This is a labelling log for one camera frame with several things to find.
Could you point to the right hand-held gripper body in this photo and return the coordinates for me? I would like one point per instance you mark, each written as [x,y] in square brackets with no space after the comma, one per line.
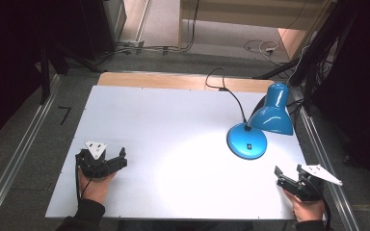
[311,183]

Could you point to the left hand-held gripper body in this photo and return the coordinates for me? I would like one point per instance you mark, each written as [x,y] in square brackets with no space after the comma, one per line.
[93,165]

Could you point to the blue desk lamp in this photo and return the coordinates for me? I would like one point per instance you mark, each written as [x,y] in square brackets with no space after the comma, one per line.
[247,142]

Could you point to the person's left hand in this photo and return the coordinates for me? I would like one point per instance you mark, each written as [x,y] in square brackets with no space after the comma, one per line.
[94,189]

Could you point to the person's right hand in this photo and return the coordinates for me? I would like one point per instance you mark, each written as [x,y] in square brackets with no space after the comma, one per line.
[306,210]

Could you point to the wooden table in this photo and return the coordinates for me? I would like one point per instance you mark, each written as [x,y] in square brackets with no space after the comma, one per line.
[160,81]

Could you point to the black metal stand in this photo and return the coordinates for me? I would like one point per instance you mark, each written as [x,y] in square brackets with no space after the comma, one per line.
[46,73]

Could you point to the dark curtain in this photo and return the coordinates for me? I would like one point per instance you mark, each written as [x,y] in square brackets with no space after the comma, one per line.
[363,80]
[9,48]

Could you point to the light wooden cabinet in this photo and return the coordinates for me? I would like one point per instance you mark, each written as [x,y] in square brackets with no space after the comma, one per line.
[253,12]

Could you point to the aluminium floor rail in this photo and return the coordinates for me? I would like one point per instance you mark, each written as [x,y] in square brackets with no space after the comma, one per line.
[19,154]
[327,166]

